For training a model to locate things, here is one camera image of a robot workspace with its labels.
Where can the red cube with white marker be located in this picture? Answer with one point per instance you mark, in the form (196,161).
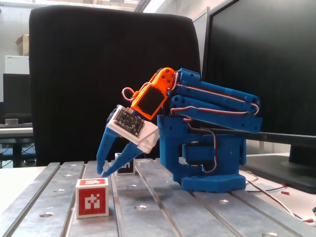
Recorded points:
(92,200)

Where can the aluminium slotted base plate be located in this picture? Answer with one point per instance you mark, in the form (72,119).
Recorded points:
(172,217)

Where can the black cube with white marker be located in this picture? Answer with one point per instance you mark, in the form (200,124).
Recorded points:
(127,169)

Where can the small dark computer monitor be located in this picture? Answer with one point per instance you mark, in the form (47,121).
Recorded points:
(17,93)

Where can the black Dell monitor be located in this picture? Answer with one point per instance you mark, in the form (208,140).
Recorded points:
(271,74)

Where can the white camera mount with board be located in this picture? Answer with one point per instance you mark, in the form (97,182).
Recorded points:
(148,135)

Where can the grey tape roll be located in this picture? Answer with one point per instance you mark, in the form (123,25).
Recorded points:
(11,121)

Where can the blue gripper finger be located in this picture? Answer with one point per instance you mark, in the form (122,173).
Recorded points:
(105,148)
(123,160)

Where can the brown cardboard box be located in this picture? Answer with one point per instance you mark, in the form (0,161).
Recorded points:
(23,44)

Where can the white cabinet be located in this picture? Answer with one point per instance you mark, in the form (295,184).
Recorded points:
(17,64)

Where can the white office desk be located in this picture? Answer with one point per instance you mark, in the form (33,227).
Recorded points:
(14,132)

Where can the small red connector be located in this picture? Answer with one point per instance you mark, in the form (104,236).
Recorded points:
(285,192)

